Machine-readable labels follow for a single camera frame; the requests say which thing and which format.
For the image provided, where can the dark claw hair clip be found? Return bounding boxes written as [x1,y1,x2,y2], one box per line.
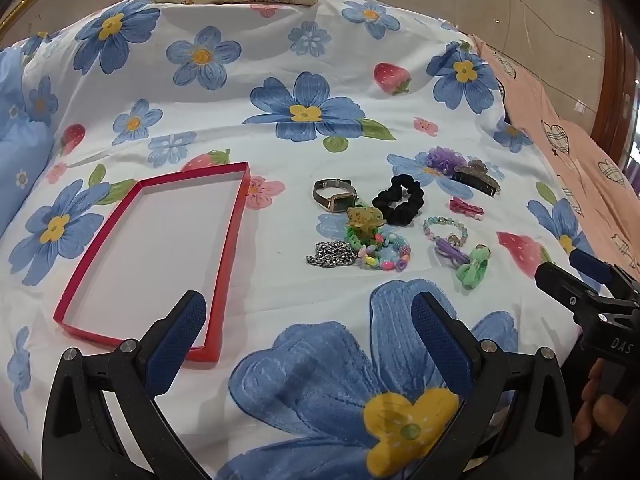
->
[452,158,502,197]

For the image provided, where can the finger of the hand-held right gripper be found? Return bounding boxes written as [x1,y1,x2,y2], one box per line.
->
[569,249,640,306]
[534,261,640,362]

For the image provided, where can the pastel glass bead bracelet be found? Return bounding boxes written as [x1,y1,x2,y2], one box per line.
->
[422,216,469,251]

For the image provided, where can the green bow hair clip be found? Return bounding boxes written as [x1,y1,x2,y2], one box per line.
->
[456,244,492,288]

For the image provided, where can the purple hair tie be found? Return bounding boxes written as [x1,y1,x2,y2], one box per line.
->
[434,239,471,267]

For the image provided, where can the pink hair clip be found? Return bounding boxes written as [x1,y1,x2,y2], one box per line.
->
[448,197,484,221]

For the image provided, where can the person's right hand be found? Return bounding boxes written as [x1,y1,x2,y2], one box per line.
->
[572,357,640,447]

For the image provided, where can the black scrunchie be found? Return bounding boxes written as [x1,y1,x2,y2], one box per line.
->
[372,174,425,226]

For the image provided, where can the red shallow box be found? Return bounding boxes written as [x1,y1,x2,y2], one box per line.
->
[52,161,251,363]

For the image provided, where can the wooden bed frame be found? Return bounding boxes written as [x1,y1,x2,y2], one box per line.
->
[590,0,640,171]

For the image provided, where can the floral bed sheet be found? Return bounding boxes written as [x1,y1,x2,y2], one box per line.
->
[0,0,613,480]

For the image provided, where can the gold square wristwatch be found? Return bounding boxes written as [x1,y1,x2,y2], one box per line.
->
[313,178,358,213]

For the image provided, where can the yellow claw hair clip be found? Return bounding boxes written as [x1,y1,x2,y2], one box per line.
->
[346,205,385,241]

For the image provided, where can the pink printed blanket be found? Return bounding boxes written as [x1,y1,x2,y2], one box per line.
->
[467,35,640,286]

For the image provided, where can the silver chain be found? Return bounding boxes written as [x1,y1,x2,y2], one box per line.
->
[306,241,358,268]

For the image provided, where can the green woven bracelet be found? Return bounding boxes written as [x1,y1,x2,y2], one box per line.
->
[345,225,381,256]

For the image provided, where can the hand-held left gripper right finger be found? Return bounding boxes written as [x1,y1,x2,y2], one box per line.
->
[410,291,576,480]

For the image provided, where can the colourful chunky bead bracelet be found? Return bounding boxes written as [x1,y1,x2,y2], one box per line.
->
[357,232,412,272]

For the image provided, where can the purple scrunchie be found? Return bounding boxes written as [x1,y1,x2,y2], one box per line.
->
[426,147,467,177]

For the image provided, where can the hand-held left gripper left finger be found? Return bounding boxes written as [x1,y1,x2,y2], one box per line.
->
[41,290,208,480]

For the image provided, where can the blue pillow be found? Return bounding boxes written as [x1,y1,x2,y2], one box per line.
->
[0,47,56,241]

